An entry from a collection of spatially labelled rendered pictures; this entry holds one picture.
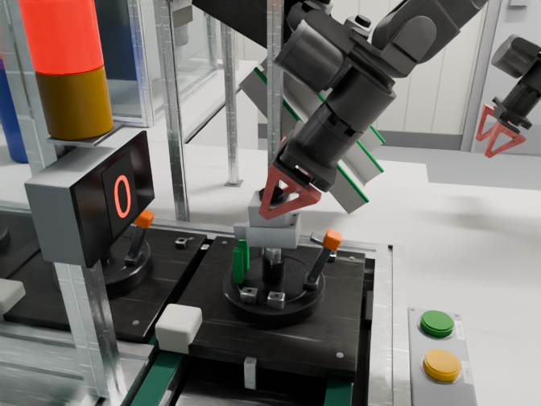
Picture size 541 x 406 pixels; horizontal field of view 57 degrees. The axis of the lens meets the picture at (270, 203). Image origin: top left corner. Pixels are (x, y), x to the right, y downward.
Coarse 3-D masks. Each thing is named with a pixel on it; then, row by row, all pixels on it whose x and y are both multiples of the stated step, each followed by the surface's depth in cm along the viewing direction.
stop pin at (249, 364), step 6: (246, 360) 57; (252, 360) 57; (246, 366) 57; (252, 366) 56; (246, 372) 57; (252, 372) 57; (246, 378) 58; (252, 378) 57; (246, 384) 58; (252, 384) 58
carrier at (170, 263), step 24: (120, 240) 75; (144, 240) 75; (168, 240) 79; (192, 240) 79; (120, 264) 70; (144, 264) 70; (168, 264) 73; (192, 264) 75; (120, 288) 67; (144, 288) 68; (168, 288) 68; (120, 312) 64; (144, 312) 64; (120, 336) 61; (144, 336) 60
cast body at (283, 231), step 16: (256, 192) 63; (288, 192) 62; (256, 208) 59; (272, 208) 59; (240, 224) 64; (256, 224) 61; (272, 224) 60; (288, 224) 61; (256, 240) 62; (272, 240) 61; (288, 240) 61
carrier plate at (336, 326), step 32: (224, 256) 75; (352, 256) 74; (192, 288) 68; (352, 288) 68; (224, 320) 62; (320, 320) 62; (352, 320) 62; (192, 352) 59; (224, 352) 58; (256, 352) 58; (288, 352) 58; (320, 352) 58; (352, 352) 58
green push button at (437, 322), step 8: (432, 312) 63; (440, 312) 63; (424, 320) 62; (432, 320) 62; (440, 320) 62; (448, 320) 62; (424, 328) 62; (432, 328) 61; (440, 328) 61; (448, 328) 61; (440, 336) 61
